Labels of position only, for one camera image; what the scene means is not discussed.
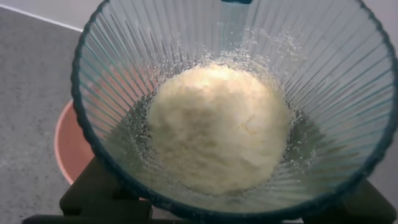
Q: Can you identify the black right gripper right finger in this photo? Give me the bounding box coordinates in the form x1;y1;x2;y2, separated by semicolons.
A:
302;178;398;224

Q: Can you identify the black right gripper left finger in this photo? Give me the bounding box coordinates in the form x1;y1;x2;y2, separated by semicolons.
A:
58;156;154;218

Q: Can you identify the clear ribbed plastic cup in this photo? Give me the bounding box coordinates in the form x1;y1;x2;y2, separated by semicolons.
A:
70;0;398;223

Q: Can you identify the white powder heap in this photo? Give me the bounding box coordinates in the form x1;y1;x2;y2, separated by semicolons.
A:
145;63;292;197

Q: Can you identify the pink round bowl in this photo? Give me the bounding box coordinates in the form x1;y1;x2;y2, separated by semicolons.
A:
53;63;156;200

